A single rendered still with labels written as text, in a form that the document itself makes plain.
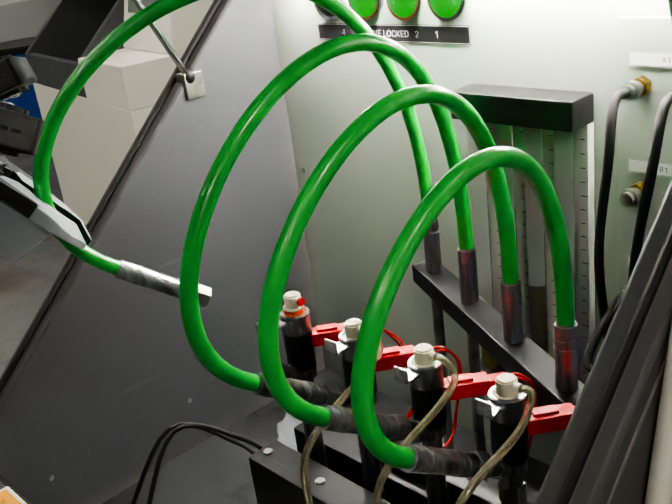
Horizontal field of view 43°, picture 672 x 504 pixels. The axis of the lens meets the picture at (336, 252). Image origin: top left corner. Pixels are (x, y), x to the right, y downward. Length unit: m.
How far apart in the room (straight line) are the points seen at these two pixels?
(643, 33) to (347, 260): 0.53
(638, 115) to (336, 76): 0.40
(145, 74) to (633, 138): 2.89
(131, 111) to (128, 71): 0.16
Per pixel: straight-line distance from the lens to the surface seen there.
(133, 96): 3.55
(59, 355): 1.04
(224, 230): 1.12
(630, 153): 0.84
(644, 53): 0.81
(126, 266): 0.82
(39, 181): 0.78
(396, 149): 1.03
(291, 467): 0.86
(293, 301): 0.78
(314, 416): 0.60
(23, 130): 0.60
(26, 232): 0.78
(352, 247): 1.14
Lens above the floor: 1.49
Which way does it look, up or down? 23 degrees down
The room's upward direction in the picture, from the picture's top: 8 degrees counter-clockwise
